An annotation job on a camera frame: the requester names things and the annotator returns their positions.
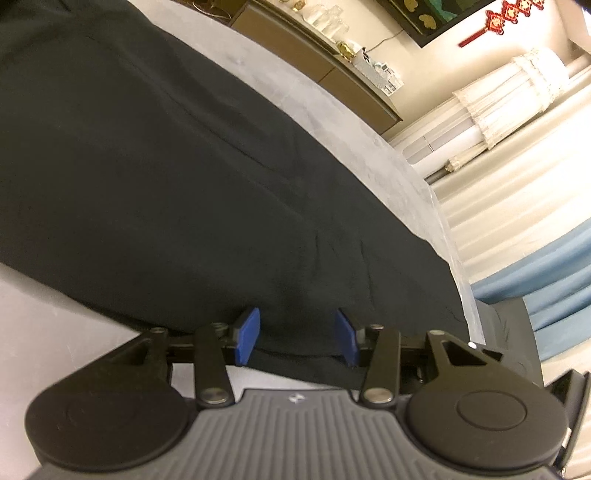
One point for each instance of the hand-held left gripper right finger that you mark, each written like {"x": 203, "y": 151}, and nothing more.
{"x": 346, "y": 337}

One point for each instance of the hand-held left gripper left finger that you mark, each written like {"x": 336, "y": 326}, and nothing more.
{"x": 248, "y": 334}

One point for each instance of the black cloth garment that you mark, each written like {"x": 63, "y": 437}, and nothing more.
{"x": 161, "y": 184}

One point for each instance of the black chair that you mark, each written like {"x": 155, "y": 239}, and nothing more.
{"x": 508, "y": 337}

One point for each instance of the blue curtain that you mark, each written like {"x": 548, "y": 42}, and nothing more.
{"x": 554, "y": 272}

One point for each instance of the cream curtain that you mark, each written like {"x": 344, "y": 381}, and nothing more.
{"x": 521, "y": 203}

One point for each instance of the gold round bowl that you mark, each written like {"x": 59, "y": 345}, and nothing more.
{"x": 347, "y": 50}

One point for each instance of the grey low sideboard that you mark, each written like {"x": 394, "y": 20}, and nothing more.
{"x": 295, "y": 50}

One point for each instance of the white lace cover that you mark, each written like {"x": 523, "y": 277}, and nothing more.
{"x": 512, "y": 101}

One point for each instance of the set of clear glasses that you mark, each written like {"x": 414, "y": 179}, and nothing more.
{"x": 325, "y": 21}

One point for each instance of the dark framed wall picture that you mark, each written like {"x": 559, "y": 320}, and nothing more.
{"x": 434, "y": 18}

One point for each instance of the red knot wall decoration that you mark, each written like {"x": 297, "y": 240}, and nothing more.
{"x": 503, "y": 16}

